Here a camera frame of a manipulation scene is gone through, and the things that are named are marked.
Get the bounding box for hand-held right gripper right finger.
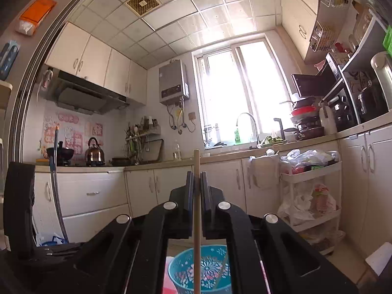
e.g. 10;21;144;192
200;171;359;294

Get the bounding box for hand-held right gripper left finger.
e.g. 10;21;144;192
34;171;195;294

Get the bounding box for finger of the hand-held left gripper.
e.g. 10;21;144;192
4;162;36;259

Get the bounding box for wooden chopstick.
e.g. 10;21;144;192
192;149;201;294
213;251;230;290

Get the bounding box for blue perforated metal bucket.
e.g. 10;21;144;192
168;244;233;294

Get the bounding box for cream base cabinet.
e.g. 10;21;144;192
124;156;282;221
337;122;392;258
32;170;132;245

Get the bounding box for blue shopping bag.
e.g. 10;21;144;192
40;234;69;247

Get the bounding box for blue metal mop pole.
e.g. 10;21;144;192
49;125;69;242

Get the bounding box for dark cutting board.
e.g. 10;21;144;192
142;139;164;163

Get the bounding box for black wok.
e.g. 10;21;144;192
46;142;75;163

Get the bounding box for hanging white trash bag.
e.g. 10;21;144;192
249;148;281;190

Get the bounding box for red white checkered tablecloth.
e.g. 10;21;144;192
165;248;271;294

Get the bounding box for dark shallow pot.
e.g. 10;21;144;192
112;156;137;166

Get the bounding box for white plastic bags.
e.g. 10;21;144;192
277;184;316;225

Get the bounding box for steel kettle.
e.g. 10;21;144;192
85;137;105;166

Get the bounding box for chrome sink faucet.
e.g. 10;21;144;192
236;112;261;149

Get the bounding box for white trolley cart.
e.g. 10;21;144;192
279;151;343;255

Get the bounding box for black faucet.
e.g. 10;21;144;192
273;118;287;141

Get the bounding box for clear bag of groceries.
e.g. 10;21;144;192
280;148;340;175

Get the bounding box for kitchen window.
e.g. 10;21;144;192
192;38;294;150

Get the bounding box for pink plastic bag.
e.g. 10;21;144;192
312;184;336;215

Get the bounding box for grey gas water heater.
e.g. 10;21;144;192
159;59;190;106

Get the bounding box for grey range hood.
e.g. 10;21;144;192
43;69;129;115

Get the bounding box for stack of pans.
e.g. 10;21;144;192
289;96;326;141

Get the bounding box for blue packaged item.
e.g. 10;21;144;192
0;40;19;80

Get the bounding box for white plastic jug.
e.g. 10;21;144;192
318;102;337;135

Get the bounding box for black microwave oven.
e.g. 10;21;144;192
291;52;345;98

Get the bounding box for black toaster oven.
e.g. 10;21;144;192
320;80;362;132

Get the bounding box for white flat board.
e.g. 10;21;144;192
365;242;392;276

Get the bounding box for orange tissue pack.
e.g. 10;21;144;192
15;0;57;36

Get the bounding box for black cooking pot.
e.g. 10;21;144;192
357;81;388;123

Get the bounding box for ceiling vent grille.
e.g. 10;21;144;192
126;0;161;16

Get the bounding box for white electric thermo pot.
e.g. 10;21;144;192
370;52;392;112

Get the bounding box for white counter shelf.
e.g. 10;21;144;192
340;9;392;123

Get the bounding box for green package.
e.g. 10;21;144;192
383;26;392;56

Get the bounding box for wall utensil rack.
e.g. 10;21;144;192
124;116;161;143

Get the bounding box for water heater hoses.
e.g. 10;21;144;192
167;98;196;135

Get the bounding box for pink wall stickers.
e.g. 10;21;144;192
43;113;105;155

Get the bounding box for metal sliding door frame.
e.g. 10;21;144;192
9;0;106;172

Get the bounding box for cream wall cabinets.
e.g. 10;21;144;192
280;0;328;62
46;21;147;106

